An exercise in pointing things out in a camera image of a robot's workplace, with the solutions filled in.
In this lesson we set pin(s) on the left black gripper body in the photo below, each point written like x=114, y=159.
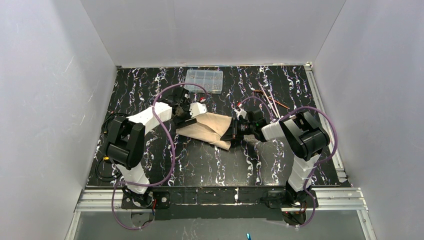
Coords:
x=180, y=112

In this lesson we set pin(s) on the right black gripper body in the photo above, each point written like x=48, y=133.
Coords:
x=235, y=129

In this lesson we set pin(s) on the beige cloth napkin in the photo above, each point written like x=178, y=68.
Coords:
x=209, y=128

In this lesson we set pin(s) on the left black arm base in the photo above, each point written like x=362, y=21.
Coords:
x=150, y=200

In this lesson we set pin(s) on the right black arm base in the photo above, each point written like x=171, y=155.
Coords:
x=300, y=201

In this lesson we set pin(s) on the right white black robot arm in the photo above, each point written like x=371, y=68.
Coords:
x=304, y=134

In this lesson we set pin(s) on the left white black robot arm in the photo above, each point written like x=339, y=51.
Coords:
x=125, y=141

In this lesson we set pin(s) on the clear plastic screw box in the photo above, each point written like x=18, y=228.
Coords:
x=210, y=80

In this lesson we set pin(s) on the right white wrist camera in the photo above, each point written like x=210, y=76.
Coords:
x=240, y=112

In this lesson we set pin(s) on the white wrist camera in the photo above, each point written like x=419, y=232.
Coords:
x=240, y=112
x=197, y=108

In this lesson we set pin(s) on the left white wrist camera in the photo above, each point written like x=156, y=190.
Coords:
x=197, y=108

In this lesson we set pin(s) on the aluminium frame rail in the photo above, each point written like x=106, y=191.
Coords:
x=328, y=198

